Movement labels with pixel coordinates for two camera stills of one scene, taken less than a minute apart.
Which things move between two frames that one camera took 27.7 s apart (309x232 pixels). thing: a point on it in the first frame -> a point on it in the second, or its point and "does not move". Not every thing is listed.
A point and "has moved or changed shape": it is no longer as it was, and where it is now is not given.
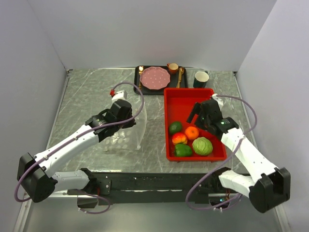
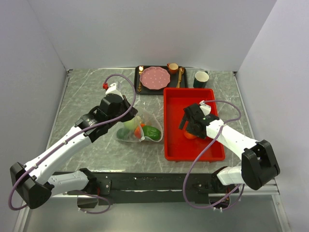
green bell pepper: x=182 y=150 -> x=151 y=132
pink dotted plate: x=155 y=78 does not move
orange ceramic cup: x=173 y=67 does not move
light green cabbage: x=202 y=146 has moved or changed shape
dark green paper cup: x=201 y=79 does not move
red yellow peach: x=179 y=137 -> x=137 y=132
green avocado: x=175 y=127 -> x=122 y=133
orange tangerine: x=191 y=132 does not move
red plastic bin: x=179 y=104 does not move
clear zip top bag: x=130 y=137 -> x=144 y=125
